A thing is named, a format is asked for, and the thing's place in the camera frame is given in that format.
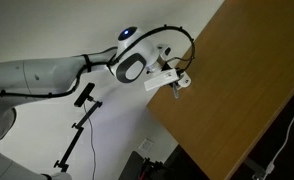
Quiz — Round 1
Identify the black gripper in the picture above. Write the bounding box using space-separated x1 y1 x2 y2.
167 74 188 91

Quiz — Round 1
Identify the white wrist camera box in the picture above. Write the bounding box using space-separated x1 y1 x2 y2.
143 69 182 92

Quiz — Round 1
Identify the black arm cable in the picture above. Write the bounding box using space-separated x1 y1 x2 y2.
0 23 197 100

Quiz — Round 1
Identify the white wall outlet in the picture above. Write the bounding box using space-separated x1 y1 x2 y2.
138 137 155 153

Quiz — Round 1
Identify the black equipment frame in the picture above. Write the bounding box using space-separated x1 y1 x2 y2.
118 150 175 180

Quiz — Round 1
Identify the black camera on stand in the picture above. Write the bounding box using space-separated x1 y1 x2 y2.
73 82 96 108

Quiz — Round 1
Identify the thin black camera cable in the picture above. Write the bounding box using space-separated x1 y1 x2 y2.
83 102 98 180

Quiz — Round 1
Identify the black articulated camera stand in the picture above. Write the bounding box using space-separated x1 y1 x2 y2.
53 96 104 173

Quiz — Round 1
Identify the white cable with plug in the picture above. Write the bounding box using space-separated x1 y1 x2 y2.
264 84 294 177

